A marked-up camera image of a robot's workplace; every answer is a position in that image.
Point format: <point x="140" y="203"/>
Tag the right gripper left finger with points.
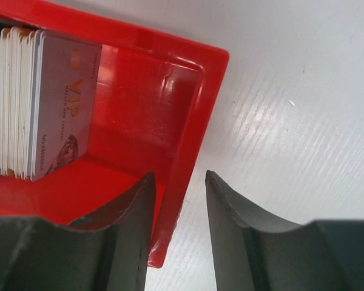
<point x="107" y="249"/>

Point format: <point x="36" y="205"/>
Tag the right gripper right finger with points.
<point x="254" y="249"/>

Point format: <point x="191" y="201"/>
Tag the red plastic bin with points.
<point x="154" y="97"/>

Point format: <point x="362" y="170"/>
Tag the white card stack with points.
<point x="47" y="91"/>

